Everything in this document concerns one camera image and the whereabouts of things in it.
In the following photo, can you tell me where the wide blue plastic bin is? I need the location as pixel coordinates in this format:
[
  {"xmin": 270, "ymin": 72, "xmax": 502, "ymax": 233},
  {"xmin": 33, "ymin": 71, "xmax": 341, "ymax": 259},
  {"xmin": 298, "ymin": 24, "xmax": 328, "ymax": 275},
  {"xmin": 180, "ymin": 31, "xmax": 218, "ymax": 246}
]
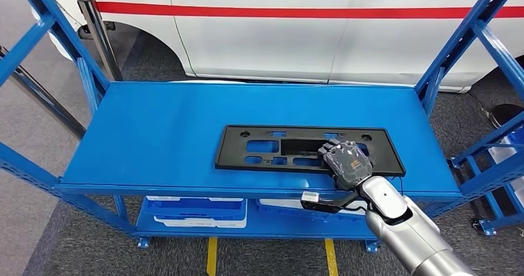
[{"xmin": 255, "ymin": 200, "xmax": 370, "ymax": 227}]

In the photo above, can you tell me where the black plastic plate bracket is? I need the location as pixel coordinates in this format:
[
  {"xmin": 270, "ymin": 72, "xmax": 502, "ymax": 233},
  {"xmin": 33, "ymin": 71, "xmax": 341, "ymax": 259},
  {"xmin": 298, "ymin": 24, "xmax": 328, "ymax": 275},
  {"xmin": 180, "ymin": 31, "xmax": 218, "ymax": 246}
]
[{"xmin": 214, "ymin": 125, "xmax": 407, "ymax": 178}]

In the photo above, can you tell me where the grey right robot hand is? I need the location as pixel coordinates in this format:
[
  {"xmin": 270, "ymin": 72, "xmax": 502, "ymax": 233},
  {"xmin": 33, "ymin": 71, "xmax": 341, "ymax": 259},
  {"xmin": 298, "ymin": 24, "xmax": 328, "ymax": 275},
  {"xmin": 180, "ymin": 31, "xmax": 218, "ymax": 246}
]
[{"xmin": 317, "ymin": 138, "xmax": 374, "ymax": 192}]

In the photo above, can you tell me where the yellow floor tape square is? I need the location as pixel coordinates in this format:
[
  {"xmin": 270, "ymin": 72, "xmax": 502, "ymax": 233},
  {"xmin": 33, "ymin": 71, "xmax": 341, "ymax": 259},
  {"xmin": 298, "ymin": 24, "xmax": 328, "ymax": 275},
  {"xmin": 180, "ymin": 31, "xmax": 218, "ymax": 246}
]
[{"xmin": 206, "ymin": 237, "xmax": 340, "ymax": 276}]

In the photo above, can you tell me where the white car red stripe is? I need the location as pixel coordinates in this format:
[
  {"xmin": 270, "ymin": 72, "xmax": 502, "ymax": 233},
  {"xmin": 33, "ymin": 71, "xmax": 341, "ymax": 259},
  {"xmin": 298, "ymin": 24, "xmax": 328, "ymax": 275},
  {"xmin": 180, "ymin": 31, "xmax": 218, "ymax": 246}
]
[{"xmin": 32, "ymin": 0, "xmax": 524, "ymax": 94}]

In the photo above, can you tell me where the black round floor base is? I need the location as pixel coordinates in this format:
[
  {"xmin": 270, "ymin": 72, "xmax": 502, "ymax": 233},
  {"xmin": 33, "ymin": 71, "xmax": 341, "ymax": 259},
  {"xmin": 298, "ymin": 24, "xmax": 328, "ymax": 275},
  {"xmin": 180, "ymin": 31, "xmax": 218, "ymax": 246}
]
[{"xmin": 489, "ymin": 103, "xmax": 524, "ymax": 130}]

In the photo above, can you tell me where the blue metal shelf rack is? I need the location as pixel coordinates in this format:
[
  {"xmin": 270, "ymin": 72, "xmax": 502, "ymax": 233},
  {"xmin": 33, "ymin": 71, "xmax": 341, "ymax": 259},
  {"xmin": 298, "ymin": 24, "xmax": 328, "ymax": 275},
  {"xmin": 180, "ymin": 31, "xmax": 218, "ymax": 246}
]
[
  {"xmin": 0, "ymin": 0, "xmax": 524, "ymax": 253},
  {"xmin": 450, "ymin": 110, "xmax": 524, "ymax": 237}
]

